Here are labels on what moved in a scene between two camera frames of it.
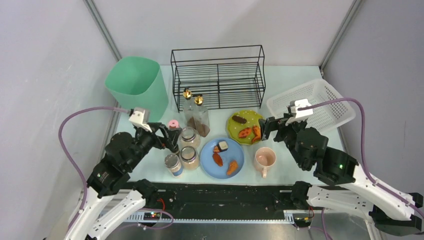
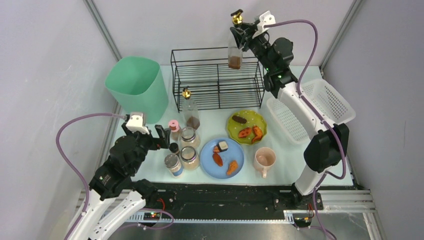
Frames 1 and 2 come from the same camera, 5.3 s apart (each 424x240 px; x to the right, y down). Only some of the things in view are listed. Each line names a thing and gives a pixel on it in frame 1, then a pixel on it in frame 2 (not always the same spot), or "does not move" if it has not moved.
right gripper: x=274 y=125 → x=247 y=34
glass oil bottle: x=188 y=114 does not move
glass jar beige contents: x=189 y=158 does not move
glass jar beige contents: x=189 y=136 does not move
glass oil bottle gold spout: x=201 y=117 → x=235 y=54
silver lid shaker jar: x=172 y=161 does not move
